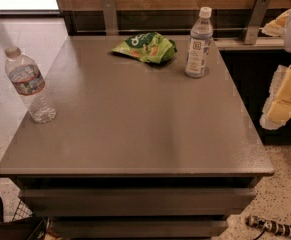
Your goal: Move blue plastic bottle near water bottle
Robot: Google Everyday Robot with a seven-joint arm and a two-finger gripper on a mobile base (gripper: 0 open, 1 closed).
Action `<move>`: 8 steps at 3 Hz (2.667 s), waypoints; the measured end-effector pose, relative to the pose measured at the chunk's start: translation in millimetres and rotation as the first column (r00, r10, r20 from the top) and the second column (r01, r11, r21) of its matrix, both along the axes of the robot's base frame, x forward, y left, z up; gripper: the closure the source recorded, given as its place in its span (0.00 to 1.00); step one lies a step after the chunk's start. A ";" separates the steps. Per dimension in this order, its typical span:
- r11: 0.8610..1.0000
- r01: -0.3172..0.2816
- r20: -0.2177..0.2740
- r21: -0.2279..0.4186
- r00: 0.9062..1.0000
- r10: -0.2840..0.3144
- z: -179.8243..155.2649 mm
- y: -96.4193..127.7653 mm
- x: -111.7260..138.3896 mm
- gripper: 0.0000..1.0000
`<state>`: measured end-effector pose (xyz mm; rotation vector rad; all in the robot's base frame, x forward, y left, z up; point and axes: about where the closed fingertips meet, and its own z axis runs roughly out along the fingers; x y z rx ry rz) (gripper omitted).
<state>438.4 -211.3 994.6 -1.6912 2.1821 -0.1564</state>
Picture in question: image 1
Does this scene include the right metal wall bracket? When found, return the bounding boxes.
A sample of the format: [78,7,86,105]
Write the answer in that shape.
[242,0,271,45]

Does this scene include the left metal wall bracket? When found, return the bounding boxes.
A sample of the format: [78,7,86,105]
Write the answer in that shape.
[101,0,119,36]

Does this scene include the blue plastic bottle white cap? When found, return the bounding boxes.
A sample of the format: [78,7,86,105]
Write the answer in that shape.
[185,7,213,78]

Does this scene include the horizontal metal rail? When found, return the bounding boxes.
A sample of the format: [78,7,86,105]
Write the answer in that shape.
[72,26,288,34]

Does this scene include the metal wall bracket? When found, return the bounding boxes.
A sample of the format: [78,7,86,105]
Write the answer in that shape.
[101,0,119,36]
[242,0,271,45]

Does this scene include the clear water bottle red label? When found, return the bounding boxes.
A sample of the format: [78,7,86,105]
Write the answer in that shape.
[5,46,57,124]

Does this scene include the grey drawer cabinet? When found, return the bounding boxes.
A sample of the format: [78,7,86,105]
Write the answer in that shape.
[0,36,274,240]

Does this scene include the black wire basket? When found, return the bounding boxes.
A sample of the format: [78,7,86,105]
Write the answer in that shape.
[0,190,48,240]

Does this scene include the black white striped stick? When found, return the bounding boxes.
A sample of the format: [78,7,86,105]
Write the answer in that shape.
[245,215,291,239]

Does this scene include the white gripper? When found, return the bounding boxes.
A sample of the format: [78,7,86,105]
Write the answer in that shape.
[260,10,291,130]

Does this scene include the green snack bag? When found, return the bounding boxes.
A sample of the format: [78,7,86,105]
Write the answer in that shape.
[112,32,177,64]

